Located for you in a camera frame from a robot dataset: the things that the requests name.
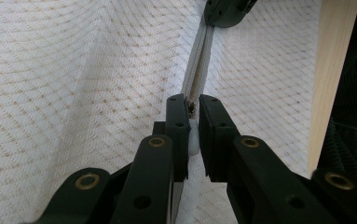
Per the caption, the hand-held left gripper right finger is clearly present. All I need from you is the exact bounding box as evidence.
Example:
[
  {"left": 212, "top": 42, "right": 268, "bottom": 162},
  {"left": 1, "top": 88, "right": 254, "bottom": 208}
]
[{"left": 198, "top": 93, "right": 338, "bottom": 224}]

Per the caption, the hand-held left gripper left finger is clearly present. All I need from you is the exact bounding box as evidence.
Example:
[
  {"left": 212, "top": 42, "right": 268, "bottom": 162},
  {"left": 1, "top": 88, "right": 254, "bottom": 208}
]
[{"left": 110, "top": 93, "right": 193, "bottom": 224}]

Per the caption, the white mesh laundry bag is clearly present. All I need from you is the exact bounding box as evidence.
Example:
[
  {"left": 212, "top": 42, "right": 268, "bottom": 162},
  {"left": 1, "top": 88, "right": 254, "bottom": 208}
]
[{"left": 0, "top": 0, "right": 323, "bottom": 224}]

